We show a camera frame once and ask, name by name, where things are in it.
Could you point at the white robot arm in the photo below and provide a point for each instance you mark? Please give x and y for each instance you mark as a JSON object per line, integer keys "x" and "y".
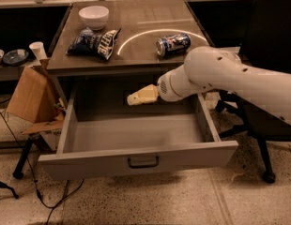
{"x": 206, "y": 68}

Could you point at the brown cardboard box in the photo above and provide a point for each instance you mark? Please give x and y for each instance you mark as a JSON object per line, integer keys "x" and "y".
{"x": 36, "y": 101}

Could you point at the blue soda can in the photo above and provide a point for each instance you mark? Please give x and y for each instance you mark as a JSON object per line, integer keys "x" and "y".
{"x": 173, "y": 44}

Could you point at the dark drawer handle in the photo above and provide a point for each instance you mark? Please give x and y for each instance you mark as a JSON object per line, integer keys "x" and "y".
{"x": 143, "y": 162}

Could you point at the white bowl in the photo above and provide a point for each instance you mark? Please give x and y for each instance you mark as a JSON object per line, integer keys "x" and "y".
{"x": 94, "y": 17}

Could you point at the dark round plate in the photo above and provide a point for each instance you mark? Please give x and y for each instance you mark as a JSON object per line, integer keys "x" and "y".
{"x": 15, "y": 58}

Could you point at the blue chip bag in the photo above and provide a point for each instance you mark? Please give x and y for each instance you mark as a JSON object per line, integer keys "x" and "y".
{"x": 89, "y": 43}

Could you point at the black tripod leg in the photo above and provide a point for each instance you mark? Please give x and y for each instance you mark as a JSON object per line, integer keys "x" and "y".
{"x": 18, "y": 172}

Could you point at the grey open drawer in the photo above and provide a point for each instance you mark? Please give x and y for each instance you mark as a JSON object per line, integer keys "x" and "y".
{"x": 101, "y": 131}

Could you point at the black office chair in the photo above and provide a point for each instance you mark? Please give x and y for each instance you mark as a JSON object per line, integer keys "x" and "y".
{"x": 266, "y": 44}

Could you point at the white paper cup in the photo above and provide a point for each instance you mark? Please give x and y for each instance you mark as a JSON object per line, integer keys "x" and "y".
{"x": 38, "y": 50}

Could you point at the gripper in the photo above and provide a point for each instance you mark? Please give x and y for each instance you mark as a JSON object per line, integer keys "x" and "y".
{"x": 164, "y": 86}

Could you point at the grey cabinet with counter top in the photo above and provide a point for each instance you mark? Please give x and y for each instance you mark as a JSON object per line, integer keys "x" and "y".
{"x": 141, "y": 23}

